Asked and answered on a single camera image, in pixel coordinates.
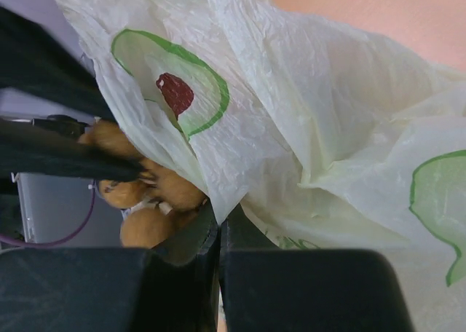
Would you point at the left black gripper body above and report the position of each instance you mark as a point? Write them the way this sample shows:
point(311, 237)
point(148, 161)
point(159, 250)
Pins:
point(33, 62)

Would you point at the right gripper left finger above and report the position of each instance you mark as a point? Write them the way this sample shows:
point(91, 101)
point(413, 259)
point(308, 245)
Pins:
point(171, 287)

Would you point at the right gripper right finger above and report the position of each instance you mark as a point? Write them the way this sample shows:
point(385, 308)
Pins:
point(265, 288)

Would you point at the brown fake longan bunch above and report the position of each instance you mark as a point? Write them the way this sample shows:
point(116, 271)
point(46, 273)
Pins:
point(157, 204)

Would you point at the green avocado print plastic bag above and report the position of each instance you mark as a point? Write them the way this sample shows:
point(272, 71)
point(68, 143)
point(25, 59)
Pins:
point(327, 136)

